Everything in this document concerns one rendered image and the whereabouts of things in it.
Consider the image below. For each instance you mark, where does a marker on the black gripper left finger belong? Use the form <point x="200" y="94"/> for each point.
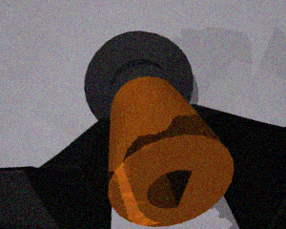
<point x="68" y="192"/>

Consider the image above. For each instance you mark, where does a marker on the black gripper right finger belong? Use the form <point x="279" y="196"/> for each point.
<point x="257" y="193"/>

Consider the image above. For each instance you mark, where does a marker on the orange knob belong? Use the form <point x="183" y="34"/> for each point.
<point x="166" y="166"/>

